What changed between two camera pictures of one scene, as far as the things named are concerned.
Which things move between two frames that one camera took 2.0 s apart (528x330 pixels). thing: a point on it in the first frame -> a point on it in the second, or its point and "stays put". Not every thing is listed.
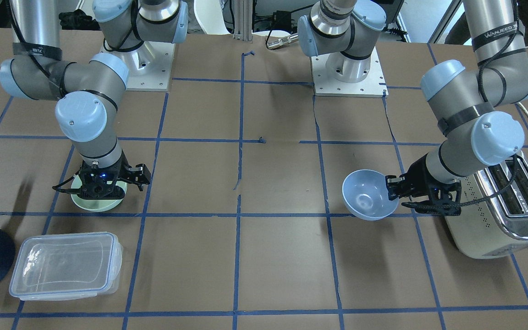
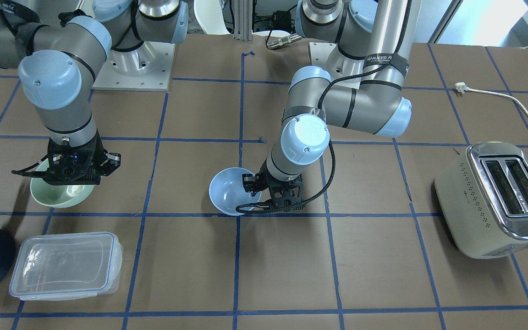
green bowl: (96, 205) -> (58, 196)
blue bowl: (365, 195) -> (227, 191)
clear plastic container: (66, 266) stays put
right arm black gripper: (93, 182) -> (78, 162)
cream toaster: (523, 217) stays put
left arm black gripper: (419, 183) -> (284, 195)
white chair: (209, 13) stays put
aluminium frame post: (243, 19) stays put
